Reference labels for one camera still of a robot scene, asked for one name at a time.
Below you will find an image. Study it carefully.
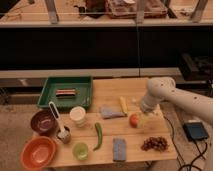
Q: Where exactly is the red apple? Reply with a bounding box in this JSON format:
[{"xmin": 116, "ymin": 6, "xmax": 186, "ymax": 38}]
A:
[{"xmin": 129, "ymin": 114, "xmax": 139, "ymax": 128}]

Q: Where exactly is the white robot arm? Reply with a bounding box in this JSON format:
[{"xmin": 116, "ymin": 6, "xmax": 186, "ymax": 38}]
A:
[{"xmin": 139, "ymin": 77, "xmax": 213, "ymax": 127}]

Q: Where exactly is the purple bowl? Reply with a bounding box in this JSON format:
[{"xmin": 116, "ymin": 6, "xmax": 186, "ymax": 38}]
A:
[{"xmin": 30, "ymin": 110, "xmax": 57, "ymax": 135}]

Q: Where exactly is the black cable on floor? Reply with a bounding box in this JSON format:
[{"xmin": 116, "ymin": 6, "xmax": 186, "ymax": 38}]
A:
[{"xmin": 162, "ymin": 114, "xmax": 213, "ymax": 171}]

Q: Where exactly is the green chili pepper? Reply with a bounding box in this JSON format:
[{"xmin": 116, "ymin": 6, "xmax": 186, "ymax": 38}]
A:
[{"xmin": 93, "ymin": 122, "xmax": 103, "ymax": 151}]

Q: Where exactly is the bunch of red grapes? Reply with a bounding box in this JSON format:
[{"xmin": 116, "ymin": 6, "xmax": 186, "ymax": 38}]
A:
[{"xmin": 141, "ymin": 137, "xmax": 168, "ymax": 152}]

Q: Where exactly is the green plastic tray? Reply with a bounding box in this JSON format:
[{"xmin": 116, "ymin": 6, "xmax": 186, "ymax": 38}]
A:
[{"xmin": 37, "ymin": 76, "xmax": 93, "ymax": 109}]

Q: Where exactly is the white paper cup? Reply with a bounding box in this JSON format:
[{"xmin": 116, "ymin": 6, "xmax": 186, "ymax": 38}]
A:
[{"xmin": 70, "ymin": 106, "xmax": 86, "ymax": 127}]

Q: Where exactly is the grey blue cloth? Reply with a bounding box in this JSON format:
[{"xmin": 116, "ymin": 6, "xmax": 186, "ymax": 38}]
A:
[{"xmin": 100, "ymin": 106, "xmax": 125, "ymax": 119}]

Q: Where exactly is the blue sponge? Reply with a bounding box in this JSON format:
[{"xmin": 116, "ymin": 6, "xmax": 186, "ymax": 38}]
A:
[{"xmin": 113, "ymin": 138, "xmax": 126, "ymax": 162}]

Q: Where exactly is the small green cup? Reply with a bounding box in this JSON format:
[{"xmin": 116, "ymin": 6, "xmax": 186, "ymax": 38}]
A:
[{"xmin": 73, "ymin": 142, "xmax": 88, "ymax": 160}]

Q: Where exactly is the black box on floor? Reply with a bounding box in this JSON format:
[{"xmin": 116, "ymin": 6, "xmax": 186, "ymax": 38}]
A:
[{"xmin": 183, "ymin": 122, "xmax": 209, "ymax": 141}]

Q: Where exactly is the orange bowl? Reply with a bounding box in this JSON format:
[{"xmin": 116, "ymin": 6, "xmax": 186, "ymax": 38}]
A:
[{"xmin": 20, "ymin": 136, "xmax": 57, "ymax": 171}]

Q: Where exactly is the yellow corn cob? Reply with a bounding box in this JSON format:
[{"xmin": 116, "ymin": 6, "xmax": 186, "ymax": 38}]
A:
[{"xmin": 120, "ymin": 96, "xmax": 128, "ymax": 115}]

